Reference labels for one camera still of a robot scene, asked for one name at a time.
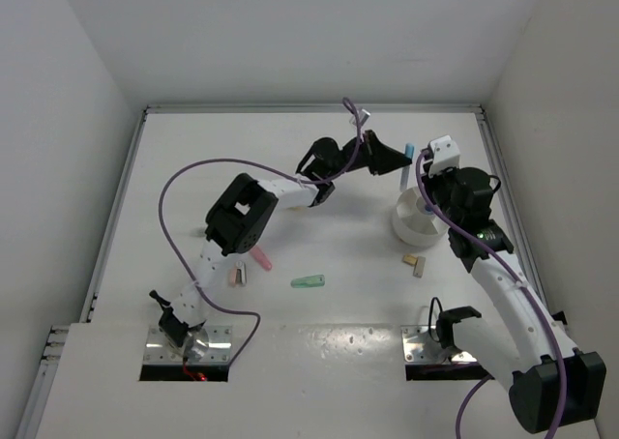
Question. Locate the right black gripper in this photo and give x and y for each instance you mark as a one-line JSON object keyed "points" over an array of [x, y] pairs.
{"points": [[450, 173]]}

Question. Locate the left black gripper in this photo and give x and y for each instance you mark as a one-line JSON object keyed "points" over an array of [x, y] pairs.
{"points": [[378, 158]]}

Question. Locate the blue highlighter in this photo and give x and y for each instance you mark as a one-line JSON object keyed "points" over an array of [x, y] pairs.
{"points": [[405, 172]]}

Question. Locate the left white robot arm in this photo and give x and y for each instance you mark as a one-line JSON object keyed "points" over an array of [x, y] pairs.
{"points": [[236, 221]]}

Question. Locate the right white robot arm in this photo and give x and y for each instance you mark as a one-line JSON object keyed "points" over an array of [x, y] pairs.
{"points": [[549, 380]]}

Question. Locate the white round divided container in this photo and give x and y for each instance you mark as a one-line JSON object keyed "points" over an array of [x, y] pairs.
{"points": [[412, 225]]}

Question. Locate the green utility knife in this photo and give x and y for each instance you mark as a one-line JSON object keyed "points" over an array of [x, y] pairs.
{"points": [[309, 282]]}

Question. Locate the pink eraser case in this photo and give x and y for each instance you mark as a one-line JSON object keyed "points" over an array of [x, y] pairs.
{"points": [[261, 258]]}

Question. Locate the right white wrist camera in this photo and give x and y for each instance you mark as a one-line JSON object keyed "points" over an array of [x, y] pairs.
{"points": [[442, 154]]}

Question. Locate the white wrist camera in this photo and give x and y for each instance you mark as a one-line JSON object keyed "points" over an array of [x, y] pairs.
{"points": [[361, 117], [442, 154]]}

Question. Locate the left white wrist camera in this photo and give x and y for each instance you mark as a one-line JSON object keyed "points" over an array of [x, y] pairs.
{"points": [[361, 117]]}

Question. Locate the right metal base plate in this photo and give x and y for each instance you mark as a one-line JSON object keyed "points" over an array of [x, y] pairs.
{"points": [[420, 347]]}

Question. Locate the metal base plate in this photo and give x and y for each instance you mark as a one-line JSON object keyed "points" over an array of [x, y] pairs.
{"points": [[207, 346], [420, 347]]}

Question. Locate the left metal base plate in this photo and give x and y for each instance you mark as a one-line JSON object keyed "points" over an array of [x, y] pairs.
{"points": [[207, 346]]}

